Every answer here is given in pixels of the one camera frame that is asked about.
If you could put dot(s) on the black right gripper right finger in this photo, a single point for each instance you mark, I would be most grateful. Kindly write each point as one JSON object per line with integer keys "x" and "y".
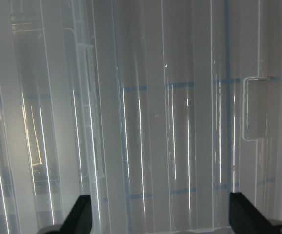
{"x": 244, "y": 218}

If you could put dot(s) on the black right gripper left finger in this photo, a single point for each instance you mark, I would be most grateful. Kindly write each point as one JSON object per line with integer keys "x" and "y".
{"x": 79, "y": 220}

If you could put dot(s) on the clear plastic box lid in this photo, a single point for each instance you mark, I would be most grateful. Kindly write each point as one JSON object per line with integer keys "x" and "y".
{"x": 157, "y": 109}

